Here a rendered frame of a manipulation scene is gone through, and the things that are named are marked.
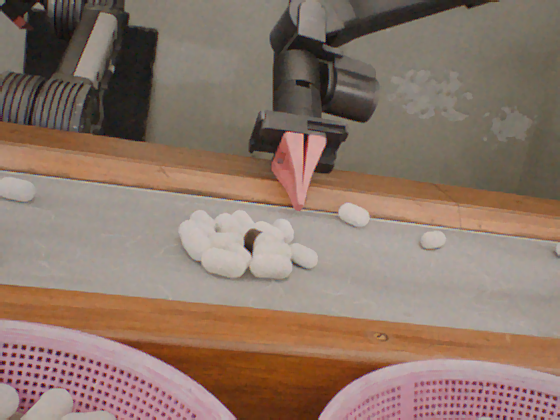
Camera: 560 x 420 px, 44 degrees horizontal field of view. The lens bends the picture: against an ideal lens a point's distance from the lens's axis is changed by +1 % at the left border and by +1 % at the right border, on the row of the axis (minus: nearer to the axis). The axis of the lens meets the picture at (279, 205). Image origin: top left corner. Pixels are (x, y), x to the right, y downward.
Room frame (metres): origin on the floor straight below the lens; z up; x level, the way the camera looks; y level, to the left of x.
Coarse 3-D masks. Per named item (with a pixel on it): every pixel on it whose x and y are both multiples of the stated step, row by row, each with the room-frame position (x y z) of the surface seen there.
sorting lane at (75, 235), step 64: (64, 192) 0.64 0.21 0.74; (128, 192) 0.68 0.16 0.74; (0, 256) 0.47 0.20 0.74; (64, 256) 0.50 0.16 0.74; (128, 256) 0.52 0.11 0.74; (320, 256) 0.60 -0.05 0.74; (384, 256) 0.64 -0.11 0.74; (448, 256) 0.67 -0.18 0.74; (512, 256) 0.72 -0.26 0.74; (384, 320) 0.49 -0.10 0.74; (448, 320) 0.51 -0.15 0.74; (512, 320) 0.54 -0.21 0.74
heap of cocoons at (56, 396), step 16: (0, 384) 0.31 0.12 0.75; (0, 400) 0.30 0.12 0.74; (16, 400) 0.31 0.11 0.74; (48, 400) 0.31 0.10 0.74; (64, 400) 0.32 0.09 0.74; (0, 416) 0.30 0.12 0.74; (16, 416) 0.32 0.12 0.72; (32, 416) 0.30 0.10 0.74; (48, 416) 0.30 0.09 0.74; (64, 416) 0.30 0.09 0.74; (80, 416) 0.30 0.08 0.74; (96, 416) 0.30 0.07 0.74; (112, 416) 0.31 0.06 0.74
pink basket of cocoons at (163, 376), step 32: (0, 320) 0.33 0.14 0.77; (0, 352) 0.33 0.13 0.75; (32, 352) 0.33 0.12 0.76; (64, 352) 0.33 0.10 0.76; (96, 352) 0.33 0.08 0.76; (128, 352) 0.33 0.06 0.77; (32, 384) 0.32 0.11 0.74; (64, 384) 0.32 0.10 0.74; (96, 384) 0.32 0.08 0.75; (160, 384) 0.31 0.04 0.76; (192, 384) 0.31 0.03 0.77; (128, 416) 0.31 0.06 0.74; (160, 416) 0.31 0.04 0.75; (192, 416) 0.30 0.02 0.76; (224, 416) 0.29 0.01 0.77
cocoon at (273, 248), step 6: (258, 246) 0.55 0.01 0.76; (264, 246) 0.55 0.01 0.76; (270, 246) 0.55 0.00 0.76; (276, 246) 0.55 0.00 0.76; (282, 246) 0.56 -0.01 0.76; (288, 246) 0.56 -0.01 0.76; (252, 252) 0.55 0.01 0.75; (258, 252) 0.55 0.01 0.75; (264, 252) 0.54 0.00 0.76; (270, 252) 0.55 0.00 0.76; (276, 252) 0.55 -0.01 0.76; (282, 252) 0.55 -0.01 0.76; (288, 252) 0.56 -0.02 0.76
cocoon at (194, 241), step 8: (192, 232) 0.55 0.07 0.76; (200, 232) 0.55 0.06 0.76; (184, 240) 0.54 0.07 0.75; (192, 240) 0.53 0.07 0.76; (200, 240) 0.53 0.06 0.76; (208, 240) 0.54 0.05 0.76; (184, 248) 0.55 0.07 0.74; (192, 248) 0.53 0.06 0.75; (200, 248) 0.53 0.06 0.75; (208, 248) 0.53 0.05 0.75; (192, 256) 0.53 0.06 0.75; (200, 256) 0.53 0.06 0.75
